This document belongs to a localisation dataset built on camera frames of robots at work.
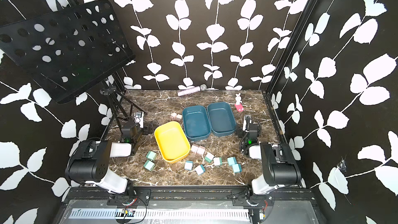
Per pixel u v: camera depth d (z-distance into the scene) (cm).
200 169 82
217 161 84
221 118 105
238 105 111
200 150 88
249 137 73
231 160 84
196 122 144
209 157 85
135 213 70
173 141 95
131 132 72
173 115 102
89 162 46
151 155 86
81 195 76
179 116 102
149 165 82
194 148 89
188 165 83
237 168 82
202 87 118
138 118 78
